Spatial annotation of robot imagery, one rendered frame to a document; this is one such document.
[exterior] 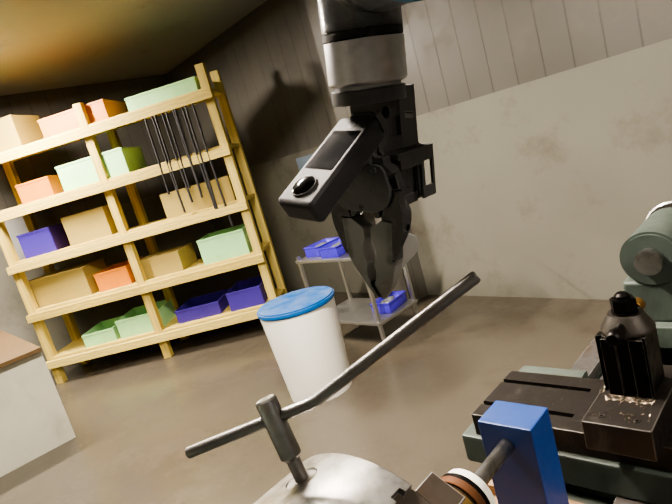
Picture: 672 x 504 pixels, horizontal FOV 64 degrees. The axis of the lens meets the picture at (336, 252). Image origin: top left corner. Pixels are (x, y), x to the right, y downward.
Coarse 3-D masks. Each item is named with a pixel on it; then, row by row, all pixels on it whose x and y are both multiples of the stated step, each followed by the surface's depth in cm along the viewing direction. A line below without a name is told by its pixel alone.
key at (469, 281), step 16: (464, 288) 48; (432, 304) 48; (448, 304) 48; (416, 320) 49; (400, 336) 49; (368, 352) 50; (384, 352) 49; (352, 368) 50; (336, 384) 50; (304, 400) 51; (320, 400) 51; (288, 416) 51; (224, 432) 53; (240, 432) 52; (192, 448) 53; (208, 448) 53
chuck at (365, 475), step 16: (304, 464) 56; (320, 464) 53; (336, 464) 52; (352, 464) 51; (368, 464) 51; (288, 480) 53; (320, 480) 50; (336, 480) 50; (352, 480) 49; (368, 480) 49; (384, 480) 49; (400, 480) 48; (272, 496) 51; (288, 496) 49; (304, 496) 48; (320, 496) 48; (336, 496) 47; (352, 496) 47; (368, 496) 47; (384, 496) 47
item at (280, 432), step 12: (264, 408) 51; (276, 408) 51; (264, 420) 51; (276, 420) 51; (276, 432) 51; (288, 432) 52; (276, 444) 51; (288, 444) 51; (288, 456) 51; (300, 468) 52; (300, 480) 52
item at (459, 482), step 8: (448, 480) 64; (456, 480) 63; (464, 480) 63; (456, 488) 63; (464, 488) 62; (472, 488) 62; (480, 488) 63; (464, 496) 61; (472, 496) 62; (480, 496) 62
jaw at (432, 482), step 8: (432, 472) 52; (424, 480) 51; (432, 480) 51; (440, 480) 51; (424, 488) 50; (432, 488) 50; (440, 488) 50; (448, 488) 51; (400, 496) 48; (408, 496) 48; (416, 496) 48; (424, 496) 50; (432, 496) 50; (440, 496) 50; (448, 496) 50; (456, 496) 50
